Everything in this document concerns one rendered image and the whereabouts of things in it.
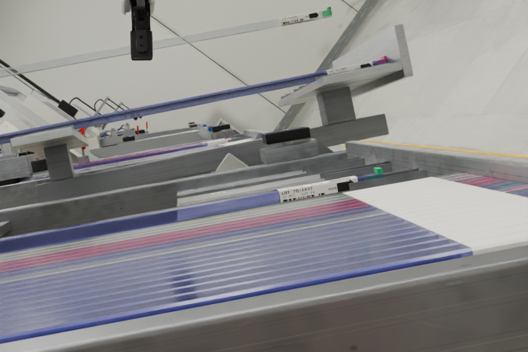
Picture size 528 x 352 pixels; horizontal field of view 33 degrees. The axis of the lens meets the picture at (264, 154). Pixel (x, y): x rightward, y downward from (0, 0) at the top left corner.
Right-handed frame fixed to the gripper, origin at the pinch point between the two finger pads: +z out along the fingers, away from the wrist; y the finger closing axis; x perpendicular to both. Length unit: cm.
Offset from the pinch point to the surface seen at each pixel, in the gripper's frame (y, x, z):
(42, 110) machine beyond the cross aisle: -409, -55, -23
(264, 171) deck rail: 35.6, 12.5, 19.4
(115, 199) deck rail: 34.7, -3.7, 21.9
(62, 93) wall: -706, -67, -63
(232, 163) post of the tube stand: 13.9, 11.5, 18.1
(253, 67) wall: -696, 113, -83
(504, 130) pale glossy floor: -146, 120, 8
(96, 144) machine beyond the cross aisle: -417, -25, -3
